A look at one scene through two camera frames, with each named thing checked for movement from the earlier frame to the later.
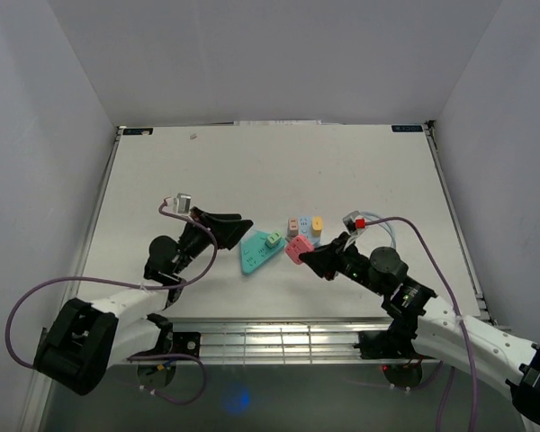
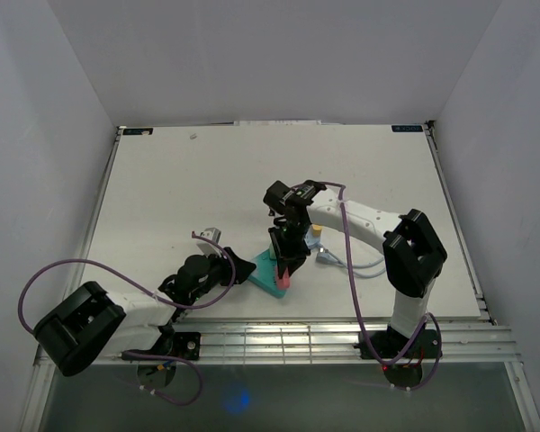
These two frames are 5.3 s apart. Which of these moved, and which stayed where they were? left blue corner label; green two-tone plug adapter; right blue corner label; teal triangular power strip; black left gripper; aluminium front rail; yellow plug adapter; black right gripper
Moved: black left gripper; green two-tone plug adapter; black right gripper; teal triangular power strip
Stayed: yellow plug adapter; right blue corner label; left blue corner label; aluminium front rail
